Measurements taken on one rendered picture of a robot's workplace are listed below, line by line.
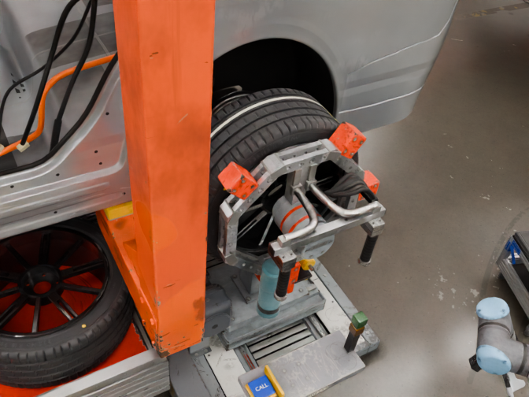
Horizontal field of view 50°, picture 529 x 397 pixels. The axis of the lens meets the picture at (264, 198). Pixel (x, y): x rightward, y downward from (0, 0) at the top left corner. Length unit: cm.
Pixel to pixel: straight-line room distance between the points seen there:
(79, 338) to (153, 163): 94
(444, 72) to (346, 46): 257
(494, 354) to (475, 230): 174
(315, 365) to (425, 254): 127
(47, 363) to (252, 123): 107
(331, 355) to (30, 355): 103
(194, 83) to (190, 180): 28
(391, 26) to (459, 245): 144
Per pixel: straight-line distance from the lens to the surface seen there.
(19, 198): 201
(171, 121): 129
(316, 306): 264
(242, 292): 252
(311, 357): 214
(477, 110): 441
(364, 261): 202
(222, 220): 187
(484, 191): 372
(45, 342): 213
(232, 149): 182
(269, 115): 187
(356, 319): 200
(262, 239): 217
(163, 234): 152
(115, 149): 201
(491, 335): 181
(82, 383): 216
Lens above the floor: 227
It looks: 44 degrees down
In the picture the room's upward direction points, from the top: 7 degrees clockwise
